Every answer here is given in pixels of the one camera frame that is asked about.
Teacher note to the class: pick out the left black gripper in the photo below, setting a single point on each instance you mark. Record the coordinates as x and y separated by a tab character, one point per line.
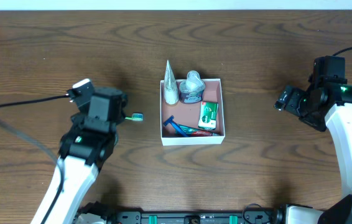
120	112

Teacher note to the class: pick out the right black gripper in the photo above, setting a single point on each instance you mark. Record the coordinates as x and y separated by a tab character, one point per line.
288	99

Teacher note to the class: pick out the green white toothbrush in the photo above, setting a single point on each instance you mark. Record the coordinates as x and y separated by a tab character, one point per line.
135	117

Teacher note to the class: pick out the white Pantene tube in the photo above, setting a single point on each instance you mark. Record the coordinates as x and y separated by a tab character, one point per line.
170	86

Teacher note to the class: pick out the blue disposable razor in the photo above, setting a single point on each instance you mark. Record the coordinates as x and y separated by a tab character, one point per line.
174	125

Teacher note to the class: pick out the red green toothpaste tube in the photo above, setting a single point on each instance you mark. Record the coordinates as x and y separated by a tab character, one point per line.
187	131

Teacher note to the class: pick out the green white soap packet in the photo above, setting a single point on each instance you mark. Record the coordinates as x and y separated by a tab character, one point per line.
208	115

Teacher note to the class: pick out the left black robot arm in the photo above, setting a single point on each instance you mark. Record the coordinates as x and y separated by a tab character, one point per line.
83	151

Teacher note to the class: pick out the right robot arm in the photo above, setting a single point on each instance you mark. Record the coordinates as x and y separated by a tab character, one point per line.
324	108

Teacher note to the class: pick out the white box with pink interior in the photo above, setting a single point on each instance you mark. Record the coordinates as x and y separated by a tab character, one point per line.
188	115

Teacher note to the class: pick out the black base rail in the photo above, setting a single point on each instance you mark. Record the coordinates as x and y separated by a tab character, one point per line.
254	216

